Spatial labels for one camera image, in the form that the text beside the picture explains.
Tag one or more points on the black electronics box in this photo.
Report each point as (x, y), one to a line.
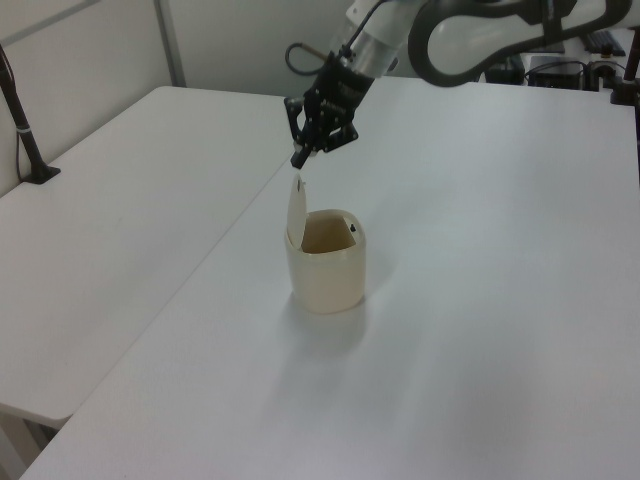
(555, 75)

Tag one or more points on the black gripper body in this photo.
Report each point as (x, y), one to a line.
(335, 95)

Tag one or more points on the black clamped camera pole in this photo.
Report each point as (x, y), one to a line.
(625, 85)

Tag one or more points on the black pole with base plate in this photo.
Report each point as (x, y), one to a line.
(27, 145)

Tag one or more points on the beige plastic trash bin body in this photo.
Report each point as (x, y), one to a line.
(327, 280)

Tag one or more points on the beige trash bin lid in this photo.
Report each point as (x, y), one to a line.
(297, 215)

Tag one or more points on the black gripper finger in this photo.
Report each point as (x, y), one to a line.
(294, 122)
(337, 139)

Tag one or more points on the black power strip box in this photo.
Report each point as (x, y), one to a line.
(500, 74)

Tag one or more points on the grey control device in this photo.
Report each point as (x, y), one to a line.
(602, 75)

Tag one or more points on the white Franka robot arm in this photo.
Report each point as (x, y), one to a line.
(465, 40)

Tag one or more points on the black computer keyboard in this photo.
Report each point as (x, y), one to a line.
(607, 42)

